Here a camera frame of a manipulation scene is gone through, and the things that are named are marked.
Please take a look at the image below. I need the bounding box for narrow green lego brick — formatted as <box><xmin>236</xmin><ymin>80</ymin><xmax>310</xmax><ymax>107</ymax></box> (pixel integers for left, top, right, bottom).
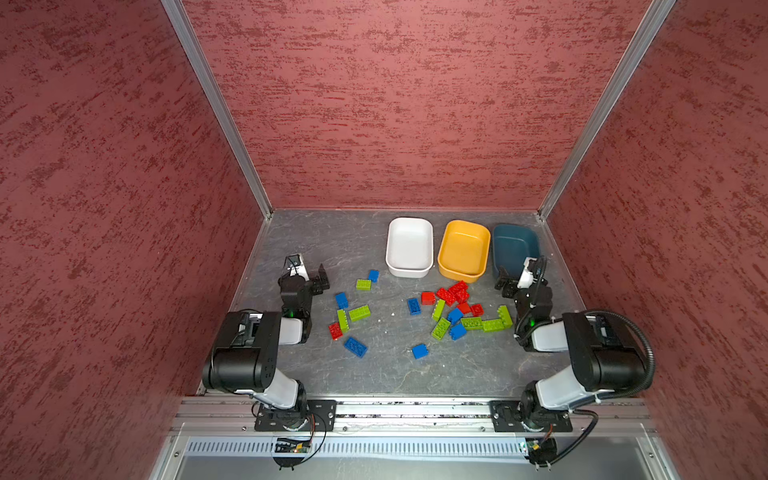
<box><xmin>337</xmin><ymin>309</ymin><xmax>349</xmax><ymax>333</ymax></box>

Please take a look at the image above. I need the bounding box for small red lego brick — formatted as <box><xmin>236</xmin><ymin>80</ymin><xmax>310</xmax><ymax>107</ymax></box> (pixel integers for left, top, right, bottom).
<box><xmin>328</xmin><ymin>323</ymin><xmax>344</xmax><ymax>341</ymax></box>

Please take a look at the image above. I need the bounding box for small green lego brick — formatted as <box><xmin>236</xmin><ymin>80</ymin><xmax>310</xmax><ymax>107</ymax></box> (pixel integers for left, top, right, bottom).
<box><xmin>356</xmin><ymin>279</ymin><xmax>372</xmax><ymax>291</ymax></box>

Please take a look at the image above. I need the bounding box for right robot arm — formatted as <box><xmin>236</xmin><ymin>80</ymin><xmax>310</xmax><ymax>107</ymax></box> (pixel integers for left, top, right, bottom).
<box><xmin>490</xmin><ymin>257</ymin><xmax>656</xmax><ymax>432</ymax></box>

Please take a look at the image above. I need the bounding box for teal plastic bin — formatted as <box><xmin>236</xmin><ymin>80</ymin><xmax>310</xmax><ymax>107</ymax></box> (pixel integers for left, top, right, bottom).
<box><xmin>491</xmin><ymin>224</ymin><xmax>541</xmax><ymax>279</ymax></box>

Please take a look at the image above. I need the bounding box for left corner aluminium post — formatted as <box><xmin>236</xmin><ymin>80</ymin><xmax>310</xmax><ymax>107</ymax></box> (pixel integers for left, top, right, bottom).
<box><xmin>161</xmin><ymin>0</ymin><xmax>274</xmax><ymax>220</ymax></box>

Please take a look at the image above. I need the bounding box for red square lego brick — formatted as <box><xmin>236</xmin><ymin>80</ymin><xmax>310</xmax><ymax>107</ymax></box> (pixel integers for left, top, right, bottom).
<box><xmin>421</xmin><ymin>291</ymin><xmax>436</xmax><ymax>305</ymax></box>

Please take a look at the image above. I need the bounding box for blue lego brick low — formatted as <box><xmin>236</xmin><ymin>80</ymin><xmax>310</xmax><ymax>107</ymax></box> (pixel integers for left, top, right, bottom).
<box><xmin>449</xmin><ymin>323</ymin><xmax>467</xmax><ymax>341</ymax></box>

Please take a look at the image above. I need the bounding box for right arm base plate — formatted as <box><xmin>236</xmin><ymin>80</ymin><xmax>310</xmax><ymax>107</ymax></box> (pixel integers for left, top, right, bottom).
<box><xmin>488</xmin><ymin>400</ymin><xmax>573</xmax><ymax>434</ymax></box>

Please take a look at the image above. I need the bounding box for red lego brick studded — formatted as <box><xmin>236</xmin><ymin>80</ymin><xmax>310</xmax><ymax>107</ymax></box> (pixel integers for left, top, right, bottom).
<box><xmin>436</xmin><ymin>288</ymin><xmax>457</xmax><ymax>306</ymax></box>

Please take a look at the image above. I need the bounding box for green lego brick flat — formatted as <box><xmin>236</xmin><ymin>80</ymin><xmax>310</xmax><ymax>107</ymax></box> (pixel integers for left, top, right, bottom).
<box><xmin>431</xmin><ymin>318</ymin><xmax>452</xmax><ymax>341</ymax></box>

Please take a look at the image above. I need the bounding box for white plastic bin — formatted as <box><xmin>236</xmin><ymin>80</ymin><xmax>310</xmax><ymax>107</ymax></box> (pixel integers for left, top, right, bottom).
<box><xmin>385</xmin><ymin>217</ymin><xmax>434</xmax><ymax>279</ymax></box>

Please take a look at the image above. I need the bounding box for blue lego cube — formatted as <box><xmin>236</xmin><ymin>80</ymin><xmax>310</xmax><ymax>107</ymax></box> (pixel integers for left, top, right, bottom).
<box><xmin>447</xmin><ymin>308</ymin><xmax>464</xmax><ymax>325</ymax></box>

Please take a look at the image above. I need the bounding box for red lego plate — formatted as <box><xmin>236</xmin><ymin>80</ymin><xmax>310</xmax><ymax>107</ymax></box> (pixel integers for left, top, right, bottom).
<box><xmin>448</xmin><ymin>281</ymin><xmax>470</xmax><ymax>303</ymax></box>

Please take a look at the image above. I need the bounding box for green lego brick upright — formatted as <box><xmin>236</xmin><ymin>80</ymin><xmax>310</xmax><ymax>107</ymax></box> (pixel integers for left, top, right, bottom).
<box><xmin>432</xmin><ymin>299</ymin><xmax>446</xmax><ymax>322</ymax></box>

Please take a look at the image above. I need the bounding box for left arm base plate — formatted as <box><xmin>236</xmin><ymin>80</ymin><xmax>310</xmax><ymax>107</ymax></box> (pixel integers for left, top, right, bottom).
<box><xmin>254</xmin><ymin>399</ymin><xmax>338</xmax><ymax>434</ymax></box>

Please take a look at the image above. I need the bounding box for yellow plastic bin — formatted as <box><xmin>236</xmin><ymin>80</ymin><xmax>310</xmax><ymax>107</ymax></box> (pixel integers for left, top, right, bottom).
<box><xmin>437</xmin><ymin>220</ymin><xmax>491</xmax><ymax>284</ymax></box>

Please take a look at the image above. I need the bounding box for green lego brick long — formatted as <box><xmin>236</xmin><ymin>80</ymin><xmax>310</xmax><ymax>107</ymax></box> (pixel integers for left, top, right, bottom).
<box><xmin>349</xmin><ymin>305</ymin><xmax>371</xmax><ymax>322</ymax></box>

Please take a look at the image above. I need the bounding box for blue square lego brick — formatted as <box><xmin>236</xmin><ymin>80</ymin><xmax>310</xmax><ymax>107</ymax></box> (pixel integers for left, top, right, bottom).
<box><xmin>411</xmin><ymin>344</ymin><xmax>429</xmax><ymax>359</ymax></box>

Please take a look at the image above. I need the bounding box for aluminium front rail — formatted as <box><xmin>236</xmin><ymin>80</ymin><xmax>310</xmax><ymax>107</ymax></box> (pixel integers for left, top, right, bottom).
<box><xmin>173</xmin><ymin>395</ymin><xmax>652</xmax><ymax>436</ymax></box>

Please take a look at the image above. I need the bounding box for blue lego brick upside-down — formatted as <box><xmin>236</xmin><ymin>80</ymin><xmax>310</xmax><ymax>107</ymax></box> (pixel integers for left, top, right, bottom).
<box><xmin>407</xmin><ymin>298</ymin><xmax>421</xmax><ymax>316</ymax></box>

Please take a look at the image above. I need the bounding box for corner aluminium post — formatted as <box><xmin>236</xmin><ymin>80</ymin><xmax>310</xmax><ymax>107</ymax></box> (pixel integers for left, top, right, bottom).
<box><xmin>161</xmin><ymin>0</ymin><xmax>274</xmax><ymax>220</ymax></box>
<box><xmin>538</xmin><ymin>0</ymin><xmax>676</xmax><ymax>222</ymax></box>

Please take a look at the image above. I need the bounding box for right corner aluminium post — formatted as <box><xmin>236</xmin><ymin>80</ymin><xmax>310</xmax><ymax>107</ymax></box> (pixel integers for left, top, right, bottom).
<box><xmin>538</xmin><ymin>0</ymin><xmax>676</xmax><ymax>222</ymax></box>

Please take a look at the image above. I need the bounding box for large blue lego brick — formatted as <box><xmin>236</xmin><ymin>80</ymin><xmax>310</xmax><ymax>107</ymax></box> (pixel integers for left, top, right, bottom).
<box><xmin>344</xmin><ymin>337</ymin><xmax>368</xmax><ymax>358</ymax></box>

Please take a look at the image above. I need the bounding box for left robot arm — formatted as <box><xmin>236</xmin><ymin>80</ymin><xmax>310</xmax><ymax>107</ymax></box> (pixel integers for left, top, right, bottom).
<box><xmin>201</xmin><ymin>253</ymin><xmax>330</xmax><ymax>430</ymax></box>

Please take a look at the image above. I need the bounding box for green lego brick end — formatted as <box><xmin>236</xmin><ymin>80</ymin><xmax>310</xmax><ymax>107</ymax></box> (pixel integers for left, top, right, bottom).
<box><xmin>497</xmin><ymin>305</ymin><xmax>514</xmax><ymax>329</ymax></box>

